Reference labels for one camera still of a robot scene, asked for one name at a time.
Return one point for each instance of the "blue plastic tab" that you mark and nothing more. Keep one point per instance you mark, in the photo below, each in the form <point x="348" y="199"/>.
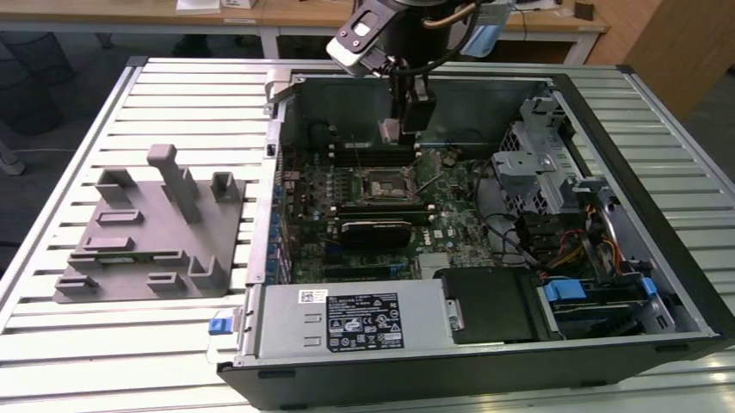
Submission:
<point x="649" y="289"/>

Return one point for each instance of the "grey chair base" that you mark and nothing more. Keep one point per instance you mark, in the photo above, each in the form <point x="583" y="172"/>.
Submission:
<point x="11" y="165"/>

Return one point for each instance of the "small white box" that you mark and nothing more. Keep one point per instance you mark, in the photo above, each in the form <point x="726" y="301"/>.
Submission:
<point x="238" y="3"/>

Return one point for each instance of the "black plastic shroud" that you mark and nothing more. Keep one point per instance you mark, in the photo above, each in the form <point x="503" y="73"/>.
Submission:
<point x="494" y="305"/>

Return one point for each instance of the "black RAM slot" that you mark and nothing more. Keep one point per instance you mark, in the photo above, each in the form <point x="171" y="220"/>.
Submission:
<point x="374" y="154"/>
<point x="374" y="160"/>
<point x="362" y="148"/>

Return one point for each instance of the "blue case latch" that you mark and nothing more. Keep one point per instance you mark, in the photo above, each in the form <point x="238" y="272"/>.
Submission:
<point x="220" y="327"/>

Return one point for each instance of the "metal drive cage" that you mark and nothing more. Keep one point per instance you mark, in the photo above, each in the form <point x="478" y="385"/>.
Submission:
<point x="529" y="172"/>

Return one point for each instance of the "green motherboard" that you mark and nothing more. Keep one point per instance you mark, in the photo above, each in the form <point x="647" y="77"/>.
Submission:
<point x="459" y="249"/>

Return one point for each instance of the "black open PC case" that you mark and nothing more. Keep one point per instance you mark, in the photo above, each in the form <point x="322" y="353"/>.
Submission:
<point x="402" y="383"/>

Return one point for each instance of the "grey power supply unit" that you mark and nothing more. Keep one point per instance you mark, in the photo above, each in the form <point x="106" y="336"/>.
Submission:
<point x="287" y="318"/>

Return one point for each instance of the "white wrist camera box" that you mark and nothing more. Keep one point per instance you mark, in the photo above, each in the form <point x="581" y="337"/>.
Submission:
<point x="359" y="38"/>

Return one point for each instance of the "white paper box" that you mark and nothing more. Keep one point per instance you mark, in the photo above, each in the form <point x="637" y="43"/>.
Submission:
<point x="198" y="5"/>

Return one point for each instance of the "wooden cabinet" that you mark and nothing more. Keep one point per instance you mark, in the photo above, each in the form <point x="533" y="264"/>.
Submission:
<point x="678" y="43"/>

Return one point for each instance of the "green RAM stick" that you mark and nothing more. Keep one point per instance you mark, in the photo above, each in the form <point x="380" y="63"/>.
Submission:
<point x="135" y="258"/>

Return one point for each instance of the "silver finned heat sink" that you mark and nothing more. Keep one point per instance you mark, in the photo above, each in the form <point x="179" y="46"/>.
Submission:
<point x="435" y="262"/>

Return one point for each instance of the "blue disk carrier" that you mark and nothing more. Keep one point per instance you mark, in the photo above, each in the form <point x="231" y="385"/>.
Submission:
<point x="566" y="292"/>

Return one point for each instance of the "small black box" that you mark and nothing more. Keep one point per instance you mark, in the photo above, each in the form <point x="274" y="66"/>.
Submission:
<point x="585" y="10"/>

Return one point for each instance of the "silver CPU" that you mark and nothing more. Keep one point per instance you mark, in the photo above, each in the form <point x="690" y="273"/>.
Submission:
<point x="390" y="131"/>

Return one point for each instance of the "grey parts rack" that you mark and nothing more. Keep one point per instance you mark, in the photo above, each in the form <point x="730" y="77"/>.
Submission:
<point x="167" y="241"/>

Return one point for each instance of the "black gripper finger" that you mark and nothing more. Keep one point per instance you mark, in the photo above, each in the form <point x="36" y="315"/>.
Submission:
<point x="418" y="112"/>
<point x="395" y="94"/>

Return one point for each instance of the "dark office chair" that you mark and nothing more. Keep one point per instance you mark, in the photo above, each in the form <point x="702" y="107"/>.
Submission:
<point x="35" y="86"/>

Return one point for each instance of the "black graphics card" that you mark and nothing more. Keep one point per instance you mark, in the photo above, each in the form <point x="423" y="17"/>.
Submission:
<point x="374" y="234"/>

